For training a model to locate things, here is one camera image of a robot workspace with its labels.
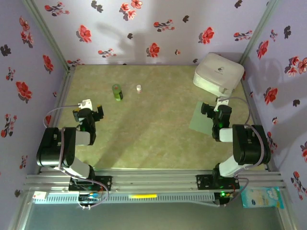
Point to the light green paper sheet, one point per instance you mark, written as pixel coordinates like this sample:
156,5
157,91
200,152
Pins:
199,122

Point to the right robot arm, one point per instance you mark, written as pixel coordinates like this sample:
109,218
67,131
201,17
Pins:
249,143

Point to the green cylindrical bottle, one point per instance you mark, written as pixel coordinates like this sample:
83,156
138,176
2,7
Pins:
118,92

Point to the white zippered case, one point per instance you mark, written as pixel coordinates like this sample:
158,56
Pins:
218,74

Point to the small white pill bottle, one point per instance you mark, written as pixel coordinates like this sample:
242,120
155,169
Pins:
139,89

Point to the controller with green light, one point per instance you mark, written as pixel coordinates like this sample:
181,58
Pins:
223,195

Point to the white tag with red mark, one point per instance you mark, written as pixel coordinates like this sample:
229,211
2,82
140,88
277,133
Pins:
39,195

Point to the blue wet wipes packet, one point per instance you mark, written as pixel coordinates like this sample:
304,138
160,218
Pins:
262,197

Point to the yellow label strip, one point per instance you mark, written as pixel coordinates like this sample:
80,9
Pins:
142,196

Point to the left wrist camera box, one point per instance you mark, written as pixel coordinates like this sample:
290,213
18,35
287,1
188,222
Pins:
85,104

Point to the aluminium side rail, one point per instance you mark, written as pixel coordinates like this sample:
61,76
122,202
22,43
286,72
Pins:
249,95
61,95

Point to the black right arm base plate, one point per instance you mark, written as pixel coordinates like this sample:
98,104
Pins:
204,182

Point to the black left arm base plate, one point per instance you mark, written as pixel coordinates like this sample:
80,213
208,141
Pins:
106,180

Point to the aluminium corner post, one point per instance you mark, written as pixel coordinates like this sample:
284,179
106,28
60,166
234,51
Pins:
49,36
259,31

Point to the aluminium frame cross rail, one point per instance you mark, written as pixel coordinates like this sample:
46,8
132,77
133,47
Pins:
153,179

